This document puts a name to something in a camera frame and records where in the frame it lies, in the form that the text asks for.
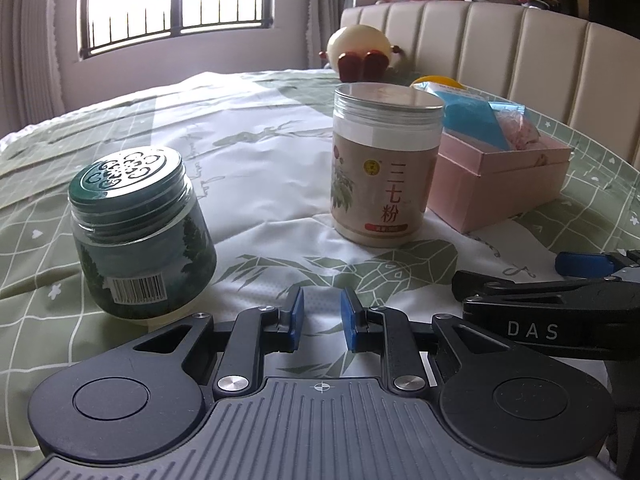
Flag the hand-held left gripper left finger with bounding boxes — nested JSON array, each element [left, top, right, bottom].
[[132, 287, 306, 401]]

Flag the blue and white soft packet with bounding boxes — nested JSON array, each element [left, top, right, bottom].
[[425, 85, 513, 151]]

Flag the green lidded jar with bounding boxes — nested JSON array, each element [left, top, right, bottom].
[[67, 146, 218, 321]]

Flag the barred window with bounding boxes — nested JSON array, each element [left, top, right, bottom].
[[77, 0, 276, 61]]

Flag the pink cardboard box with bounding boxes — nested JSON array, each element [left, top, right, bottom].
[[425, 105, 575, 235]]

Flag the clear jar with beige label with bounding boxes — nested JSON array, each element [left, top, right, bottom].
[[331, 81, 446, 247]]

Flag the cream padded headboard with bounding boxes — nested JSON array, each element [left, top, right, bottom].
[[340, 0, 640, 151]]

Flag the pink soft packet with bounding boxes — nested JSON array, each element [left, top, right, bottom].
[[487, 101, 543, 152]]

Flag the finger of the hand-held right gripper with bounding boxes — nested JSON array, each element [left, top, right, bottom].
[[556, 249, 640, 278], [451, 266, 640, 305]]

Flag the cream egg-shaped plush toy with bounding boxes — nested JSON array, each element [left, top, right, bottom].
[[318, 25, 405, 82]]

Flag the beige curtain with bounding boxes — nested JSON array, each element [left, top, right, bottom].
[[0, 0, 66, 136], [300, 0, 361, 68]]

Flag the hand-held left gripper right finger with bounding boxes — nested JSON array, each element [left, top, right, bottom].
[[340, 287, 503, 401]]

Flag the yellow plastic toy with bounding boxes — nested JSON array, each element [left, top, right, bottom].
[[409, 75, 467, 93]]

